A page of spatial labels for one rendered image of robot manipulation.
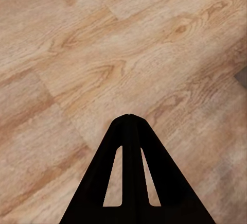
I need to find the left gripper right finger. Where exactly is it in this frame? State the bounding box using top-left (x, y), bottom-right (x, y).
top-left (129, 114), bottom-right (216, 224)

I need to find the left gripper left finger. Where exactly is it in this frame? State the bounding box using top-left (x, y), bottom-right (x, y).
top-left (59, 114), bottom-right (137, 224)

